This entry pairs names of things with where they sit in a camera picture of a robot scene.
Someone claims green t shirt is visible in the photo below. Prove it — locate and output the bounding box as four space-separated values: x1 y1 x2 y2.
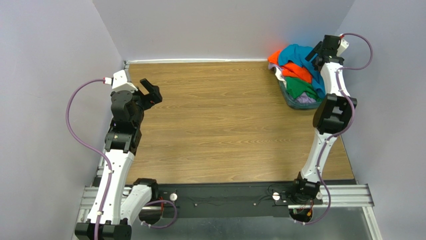
285 76 322 101

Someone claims aluminium frame rail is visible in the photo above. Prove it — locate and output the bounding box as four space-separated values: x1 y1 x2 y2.
71 183 384 240

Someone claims teal plastic laundry basket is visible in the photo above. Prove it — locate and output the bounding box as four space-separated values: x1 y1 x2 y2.
277 81 322 110

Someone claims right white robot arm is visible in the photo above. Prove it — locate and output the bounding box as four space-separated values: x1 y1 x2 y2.
289 35 357 205

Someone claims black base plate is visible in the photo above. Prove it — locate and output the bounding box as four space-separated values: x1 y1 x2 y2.
139 181 324 219

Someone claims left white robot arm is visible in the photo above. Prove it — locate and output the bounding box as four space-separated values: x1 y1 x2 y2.
74 78 163 240

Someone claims lavender t shirt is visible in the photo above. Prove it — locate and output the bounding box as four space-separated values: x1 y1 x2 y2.
295 92 317 104

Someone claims blue t shirt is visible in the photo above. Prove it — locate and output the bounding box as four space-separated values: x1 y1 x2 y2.
277 44 326 99

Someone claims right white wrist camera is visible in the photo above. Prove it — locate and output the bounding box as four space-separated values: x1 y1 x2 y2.
336 34 350 57

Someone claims orange t shirt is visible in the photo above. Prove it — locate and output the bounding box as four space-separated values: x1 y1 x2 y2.
267 50 313 84

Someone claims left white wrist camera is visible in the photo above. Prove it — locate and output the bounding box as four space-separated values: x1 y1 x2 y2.
103 70 138 93

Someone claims white t shirt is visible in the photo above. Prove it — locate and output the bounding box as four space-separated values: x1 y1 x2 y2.
268 63 287 89

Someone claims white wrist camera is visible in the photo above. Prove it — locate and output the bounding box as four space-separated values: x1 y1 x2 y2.
103 70 138 93
336 34 350 57

